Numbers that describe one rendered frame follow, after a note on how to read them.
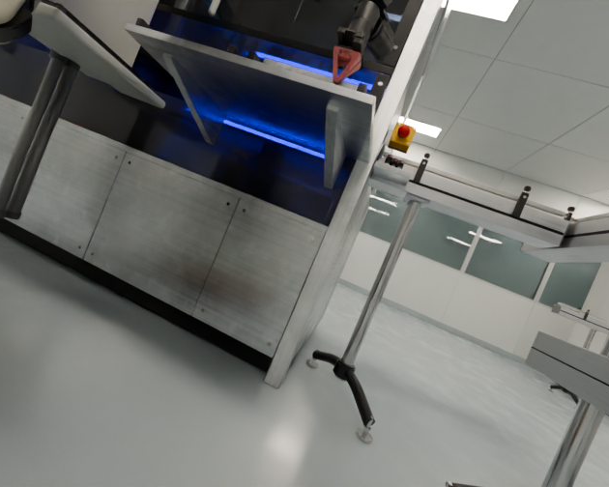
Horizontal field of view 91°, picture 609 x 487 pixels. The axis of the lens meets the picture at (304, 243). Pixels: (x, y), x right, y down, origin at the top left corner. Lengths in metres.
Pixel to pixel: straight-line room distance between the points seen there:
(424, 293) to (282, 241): 4.84
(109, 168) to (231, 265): 0.68
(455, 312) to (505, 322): 0.78
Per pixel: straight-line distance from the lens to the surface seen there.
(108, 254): 1.47
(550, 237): 1.32
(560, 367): 1.17
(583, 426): 1.11
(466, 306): 5.97
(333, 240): 1.06
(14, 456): 0.79
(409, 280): 5.72
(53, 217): 1.69
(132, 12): 1.54
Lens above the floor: 0.53
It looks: 1 degrees down
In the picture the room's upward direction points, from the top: 23 degrees clockwise
